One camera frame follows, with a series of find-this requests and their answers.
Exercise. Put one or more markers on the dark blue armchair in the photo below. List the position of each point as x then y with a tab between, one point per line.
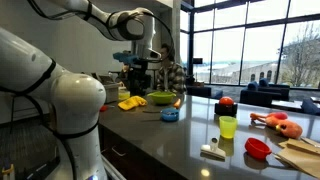
205	91

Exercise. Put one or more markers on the person in plaid shirt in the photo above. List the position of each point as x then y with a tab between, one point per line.
171	76

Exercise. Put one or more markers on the low coffee table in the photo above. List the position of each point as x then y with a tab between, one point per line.
286	105

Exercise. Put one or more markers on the orange-red ball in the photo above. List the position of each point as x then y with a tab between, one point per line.
226	101

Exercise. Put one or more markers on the clear yellowish jar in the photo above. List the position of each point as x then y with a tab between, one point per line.
124	95

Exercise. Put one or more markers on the green plastic bowl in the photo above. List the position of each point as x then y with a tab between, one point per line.
161	97

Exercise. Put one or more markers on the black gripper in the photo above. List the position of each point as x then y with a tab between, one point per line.
141	71

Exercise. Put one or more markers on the small red cup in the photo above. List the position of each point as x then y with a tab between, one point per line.
104	108

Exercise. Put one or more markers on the person in grey sweater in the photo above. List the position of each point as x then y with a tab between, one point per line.
123	76

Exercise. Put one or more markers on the orange plush toy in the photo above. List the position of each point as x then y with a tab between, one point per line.
286	126

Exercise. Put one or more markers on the orange toy carrot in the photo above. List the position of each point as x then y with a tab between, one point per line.
177	103

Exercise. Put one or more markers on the yellow-green plastic cup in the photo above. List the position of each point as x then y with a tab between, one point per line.
228	127

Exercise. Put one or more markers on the yellow black clamp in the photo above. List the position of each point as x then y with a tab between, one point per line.
8	170

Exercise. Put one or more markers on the yellow knitted cloth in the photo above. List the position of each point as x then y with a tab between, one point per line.
131	101

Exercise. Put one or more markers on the red measuring cup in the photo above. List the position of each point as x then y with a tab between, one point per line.
257	148

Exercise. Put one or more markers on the blue plastic bowl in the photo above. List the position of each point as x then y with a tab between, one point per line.
170	115

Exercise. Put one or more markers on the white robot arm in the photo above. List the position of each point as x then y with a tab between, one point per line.
76	100

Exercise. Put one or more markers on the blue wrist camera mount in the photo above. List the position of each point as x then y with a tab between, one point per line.
125	57

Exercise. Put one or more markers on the black block stand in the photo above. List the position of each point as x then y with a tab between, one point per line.
226	110

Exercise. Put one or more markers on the grey plastic crate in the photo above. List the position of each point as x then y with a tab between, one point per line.
110	90

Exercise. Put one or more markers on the dark counter cabinet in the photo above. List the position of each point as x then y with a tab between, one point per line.
133	156

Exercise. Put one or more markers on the dark blue sofa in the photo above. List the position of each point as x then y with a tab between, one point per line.
263	93

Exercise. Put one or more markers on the dark grey spoon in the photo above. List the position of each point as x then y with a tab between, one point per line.
151	112

